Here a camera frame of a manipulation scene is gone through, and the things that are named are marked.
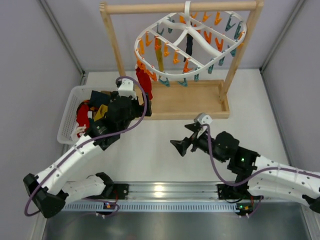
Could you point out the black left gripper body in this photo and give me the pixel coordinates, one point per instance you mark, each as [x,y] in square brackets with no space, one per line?
[139,108]

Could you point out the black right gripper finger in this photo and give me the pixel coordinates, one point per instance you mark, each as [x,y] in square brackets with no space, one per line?
[181,145]
[194,128]

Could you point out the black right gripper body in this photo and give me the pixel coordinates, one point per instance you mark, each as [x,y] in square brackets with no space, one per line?
[193,138]

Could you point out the red sock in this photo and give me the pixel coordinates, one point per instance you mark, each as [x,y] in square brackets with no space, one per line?
[145,81]

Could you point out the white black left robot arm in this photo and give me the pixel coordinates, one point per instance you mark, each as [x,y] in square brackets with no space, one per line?
[50,190]

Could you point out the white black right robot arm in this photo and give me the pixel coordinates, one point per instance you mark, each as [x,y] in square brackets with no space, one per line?
[249,172]

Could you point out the pile of socks in basket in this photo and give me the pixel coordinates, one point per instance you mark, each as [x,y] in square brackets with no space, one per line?
[86,112]

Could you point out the wooden hanger rack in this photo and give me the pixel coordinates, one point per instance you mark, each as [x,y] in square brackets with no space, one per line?
[178,99]

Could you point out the white round clip hanger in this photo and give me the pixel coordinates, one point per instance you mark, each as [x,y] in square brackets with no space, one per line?
[182,44]

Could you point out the white plastic basket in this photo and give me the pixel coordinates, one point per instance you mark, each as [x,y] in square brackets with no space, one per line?
[68,122]

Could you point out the olive yellow sock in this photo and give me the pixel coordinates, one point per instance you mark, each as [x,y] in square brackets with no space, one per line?
[159,57]

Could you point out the dark navy sock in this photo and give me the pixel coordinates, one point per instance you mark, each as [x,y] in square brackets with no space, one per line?
[189,45]

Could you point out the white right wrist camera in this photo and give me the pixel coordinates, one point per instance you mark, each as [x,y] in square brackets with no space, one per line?
[203,118]

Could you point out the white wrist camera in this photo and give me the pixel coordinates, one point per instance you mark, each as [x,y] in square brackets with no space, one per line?
[203,118]
[126,87]

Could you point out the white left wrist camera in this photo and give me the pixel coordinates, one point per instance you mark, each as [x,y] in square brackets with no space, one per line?
[126,87]

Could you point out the aluminium mounting rail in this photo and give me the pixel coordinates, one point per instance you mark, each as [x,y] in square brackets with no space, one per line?
[179,191]

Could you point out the white slotted cable duct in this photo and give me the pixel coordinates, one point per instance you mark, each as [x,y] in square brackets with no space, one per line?
[177,207]

